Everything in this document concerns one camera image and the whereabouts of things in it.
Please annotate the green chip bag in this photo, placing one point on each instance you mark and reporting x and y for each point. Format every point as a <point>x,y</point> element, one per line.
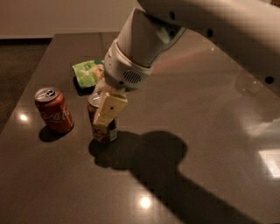
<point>88,73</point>

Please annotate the red coke can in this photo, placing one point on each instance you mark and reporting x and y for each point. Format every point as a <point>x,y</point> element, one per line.
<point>52,106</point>

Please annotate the orange soda can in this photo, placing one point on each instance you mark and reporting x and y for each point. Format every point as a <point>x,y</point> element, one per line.
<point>101,134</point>

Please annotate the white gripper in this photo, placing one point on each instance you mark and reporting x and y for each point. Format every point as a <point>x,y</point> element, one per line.
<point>123,73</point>

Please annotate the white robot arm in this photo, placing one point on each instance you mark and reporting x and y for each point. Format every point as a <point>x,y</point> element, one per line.
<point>248,31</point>

